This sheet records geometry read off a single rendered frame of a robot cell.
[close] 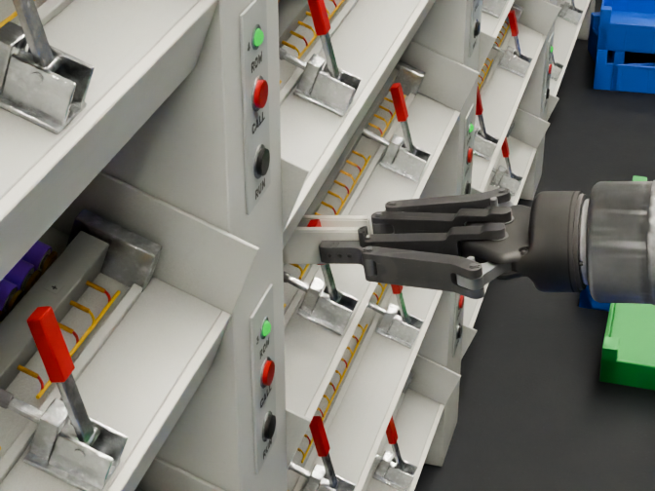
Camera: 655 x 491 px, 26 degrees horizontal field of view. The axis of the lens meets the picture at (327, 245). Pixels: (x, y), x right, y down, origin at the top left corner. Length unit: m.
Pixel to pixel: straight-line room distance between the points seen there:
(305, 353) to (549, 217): 0.22
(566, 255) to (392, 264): 0.13
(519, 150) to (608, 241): 1.26
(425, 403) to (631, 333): 0.39
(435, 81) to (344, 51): 0.38
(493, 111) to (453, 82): 0.45
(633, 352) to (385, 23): 0.88
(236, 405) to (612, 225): 0.31
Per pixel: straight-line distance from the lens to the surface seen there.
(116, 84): 0.63
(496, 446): 1.81
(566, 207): 1.04
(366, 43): 1.15
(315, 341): 1.12
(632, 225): 1.01
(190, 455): 0.90
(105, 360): 0.76
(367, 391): 1.39
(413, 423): 1.66
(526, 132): 2.29
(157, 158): 0.79
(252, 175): 0.81
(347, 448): 1.32
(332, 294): 1.13
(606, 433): 1.85
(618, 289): 1.03
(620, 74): 2.74
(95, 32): 0.67
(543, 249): 1.03
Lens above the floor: 1.13
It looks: 31 degrees down
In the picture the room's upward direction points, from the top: straight up
